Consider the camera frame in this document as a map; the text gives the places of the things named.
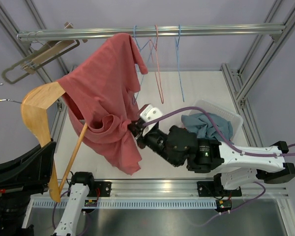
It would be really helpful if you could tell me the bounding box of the dusty pink garment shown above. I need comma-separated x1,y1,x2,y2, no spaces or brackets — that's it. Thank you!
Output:
58,33,148,175

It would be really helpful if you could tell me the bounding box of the grey t shirt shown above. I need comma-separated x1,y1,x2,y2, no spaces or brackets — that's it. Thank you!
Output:
181,113,233,144

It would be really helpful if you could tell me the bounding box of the pink hanger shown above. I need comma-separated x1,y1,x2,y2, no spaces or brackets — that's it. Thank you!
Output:
149,25,164,104

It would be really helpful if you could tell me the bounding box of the light blue wire hanger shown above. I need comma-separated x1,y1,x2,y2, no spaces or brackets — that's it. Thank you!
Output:
175,25,185,102

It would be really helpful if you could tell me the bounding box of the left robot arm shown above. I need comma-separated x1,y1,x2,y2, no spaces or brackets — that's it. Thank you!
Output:
0,141,94,236

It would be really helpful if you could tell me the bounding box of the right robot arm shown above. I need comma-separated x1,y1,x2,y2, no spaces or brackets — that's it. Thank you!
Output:
128,119,295,198

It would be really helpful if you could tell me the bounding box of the tan wooden clip hanger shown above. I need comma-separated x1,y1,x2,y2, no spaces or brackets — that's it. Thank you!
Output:
21,40,80,74

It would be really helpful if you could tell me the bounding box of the olive green hanger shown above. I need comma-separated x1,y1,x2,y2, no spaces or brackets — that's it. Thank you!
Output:
2,40,81,85

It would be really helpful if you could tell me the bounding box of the white plastic basket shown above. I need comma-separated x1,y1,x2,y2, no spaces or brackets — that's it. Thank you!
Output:
192,99,247,146

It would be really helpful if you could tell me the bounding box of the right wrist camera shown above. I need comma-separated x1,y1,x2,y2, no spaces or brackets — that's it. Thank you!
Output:
139,104,163,137

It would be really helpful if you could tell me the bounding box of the white slotted cable duct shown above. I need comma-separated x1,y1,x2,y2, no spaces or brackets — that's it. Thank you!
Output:
31,199,217,209

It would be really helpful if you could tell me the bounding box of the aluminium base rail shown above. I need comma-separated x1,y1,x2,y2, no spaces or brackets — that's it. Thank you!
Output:
31,178,290,199

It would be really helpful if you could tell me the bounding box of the aluminium hanging rail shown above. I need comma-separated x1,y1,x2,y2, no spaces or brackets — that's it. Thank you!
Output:
17,23,286,42

